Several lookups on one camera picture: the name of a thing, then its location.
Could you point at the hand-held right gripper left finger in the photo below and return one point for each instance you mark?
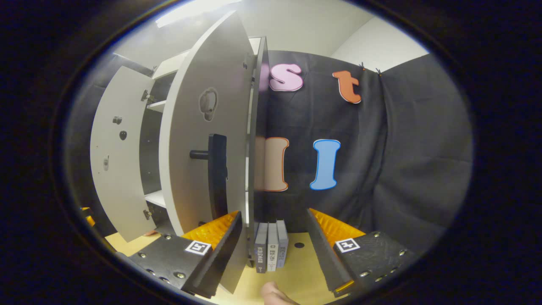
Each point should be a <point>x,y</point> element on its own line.
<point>220,258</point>

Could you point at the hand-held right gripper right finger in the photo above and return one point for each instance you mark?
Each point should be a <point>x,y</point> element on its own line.
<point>324,254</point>

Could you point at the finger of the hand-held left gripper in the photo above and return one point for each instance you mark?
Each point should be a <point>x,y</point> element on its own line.
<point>89,218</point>

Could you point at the white cabinet door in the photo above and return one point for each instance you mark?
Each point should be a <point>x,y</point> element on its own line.
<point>190,178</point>
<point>123,190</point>

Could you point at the white shoe cabinet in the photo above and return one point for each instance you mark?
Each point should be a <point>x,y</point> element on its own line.
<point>149,169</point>

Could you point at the metal door hinge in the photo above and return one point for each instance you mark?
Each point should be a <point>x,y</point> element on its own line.
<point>147,214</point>

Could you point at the light grey box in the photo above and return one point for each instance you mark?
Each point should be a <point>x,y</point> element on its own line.
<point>272,250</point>

